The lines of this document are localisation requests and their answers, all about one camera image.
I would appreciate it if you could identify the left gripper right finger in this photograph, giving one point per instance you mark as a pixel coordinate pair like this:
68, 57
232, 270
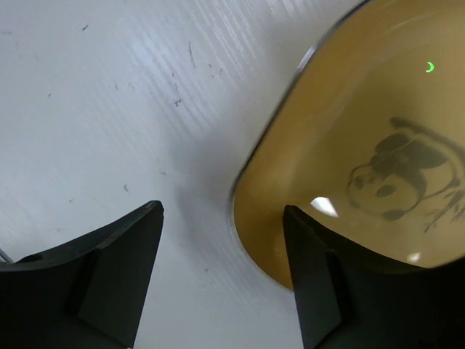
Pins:
348, 296

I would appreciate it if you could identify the yellow square plate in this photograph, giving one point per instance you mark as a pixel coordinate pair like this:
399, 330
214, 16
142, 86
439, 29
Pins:
368, 141

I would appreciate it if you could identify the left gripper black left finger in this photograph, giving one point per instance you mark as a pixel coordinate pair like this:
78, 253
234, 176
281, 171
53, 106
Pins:
86, 293

